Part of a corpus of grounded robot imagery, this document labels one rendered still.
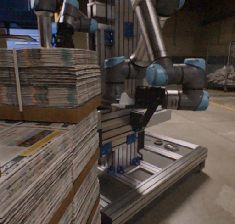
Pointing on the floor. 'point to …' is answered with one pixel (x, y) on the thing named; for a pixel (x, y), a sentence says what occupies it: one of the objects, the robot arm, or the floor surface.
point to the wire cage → (221, 73)
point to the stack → (47, 170)
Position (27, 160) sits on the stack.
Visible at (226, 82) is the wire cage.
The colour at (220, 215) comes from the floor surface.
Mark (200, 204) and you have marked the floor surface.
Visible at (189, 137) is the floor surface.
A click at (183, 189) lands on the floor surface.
